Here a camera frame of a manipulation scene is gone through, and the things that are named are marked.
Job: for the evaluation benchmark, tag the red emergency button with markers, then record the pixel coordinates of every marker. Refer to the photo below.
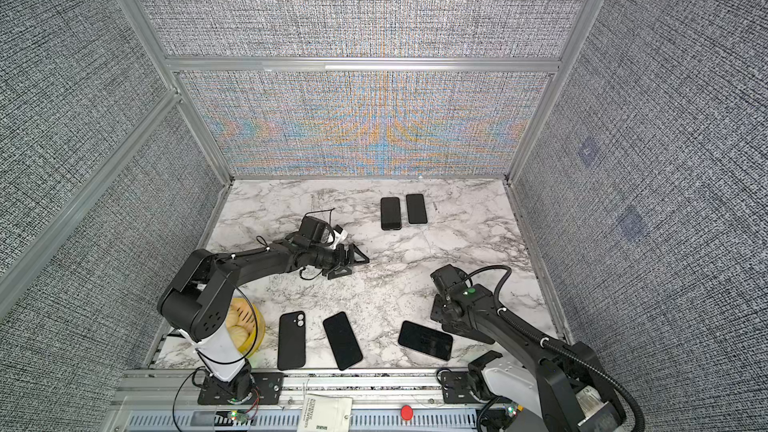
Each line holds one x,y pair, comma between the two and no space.
406,413

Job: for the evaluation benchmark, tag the black phone screen up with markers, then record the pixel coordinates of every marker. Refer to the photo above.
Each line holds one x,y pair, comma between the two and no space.
416,209

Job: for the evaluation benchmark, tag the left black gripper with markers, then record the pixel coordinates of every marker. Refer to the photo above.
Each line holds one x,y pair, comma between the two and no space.
342,264

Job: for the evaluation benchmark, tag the black case near left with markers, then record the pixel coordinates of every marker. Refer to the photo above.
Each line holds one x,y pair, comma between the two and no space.
292,341

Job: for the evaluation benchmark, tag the yellow tape roll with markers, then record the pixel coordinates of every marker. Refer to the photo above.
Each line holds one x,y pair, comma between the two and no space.
245,326

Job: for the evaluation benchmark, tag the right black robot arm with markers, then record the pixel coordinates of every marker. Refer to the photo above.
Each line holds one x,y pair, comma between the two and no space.
572,391

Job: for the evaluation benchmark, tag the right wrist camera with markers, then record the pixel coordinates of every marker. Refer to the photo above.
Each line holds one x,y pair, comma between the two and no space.
447,278

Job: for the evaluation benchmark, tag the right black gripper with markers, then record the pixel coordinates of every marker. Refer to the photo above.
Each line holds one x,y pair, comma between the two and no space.
436,313

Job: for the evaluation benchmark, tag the black phone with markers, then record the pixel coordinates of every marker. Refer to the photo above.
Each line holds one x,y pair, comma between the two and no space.
342,340
426,340
390,213

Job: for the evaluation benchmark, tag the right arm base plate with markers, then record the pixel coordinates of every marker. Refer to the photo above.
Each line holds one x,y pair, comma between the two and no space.
455,387

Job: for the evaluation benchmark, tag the white paper label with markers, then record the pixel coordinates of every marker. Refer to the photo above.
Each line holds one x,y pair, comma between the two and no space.
325,414

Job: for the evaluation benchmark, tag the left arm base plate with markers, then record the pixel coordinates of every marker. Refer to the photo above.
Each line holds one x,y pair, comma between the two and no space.
246,388

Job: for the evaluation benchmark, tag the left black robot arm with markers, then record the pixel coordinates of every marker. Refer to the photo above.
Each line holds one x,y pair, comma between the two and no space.
198,297

